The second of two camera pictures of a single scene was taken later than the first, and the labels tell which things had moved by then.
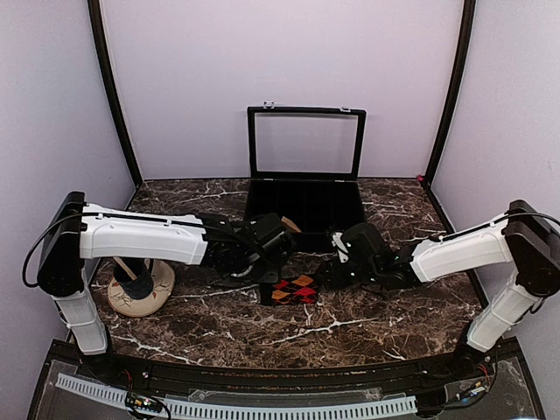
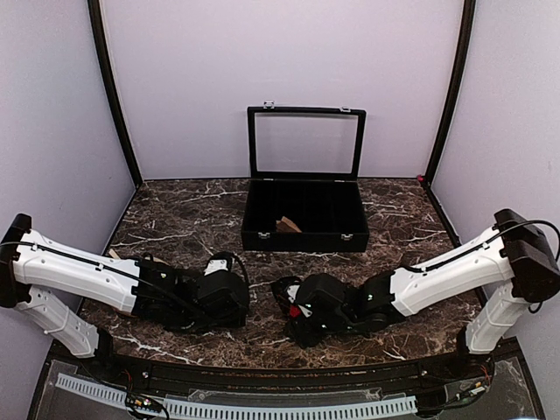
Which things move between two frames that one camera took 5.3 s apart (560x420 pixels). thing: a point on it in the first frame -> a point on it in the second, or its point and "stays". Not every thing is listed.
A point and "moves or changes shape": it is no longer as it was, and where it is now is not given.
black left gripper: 271,276 -> 235,320
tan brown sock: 291,226 stays
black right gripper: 332,278 -> 304,336
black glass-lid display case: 304,164 stays
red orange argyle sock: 302,290 moves or changes shape
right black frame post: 468,19 stays
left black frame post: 95,15 stays
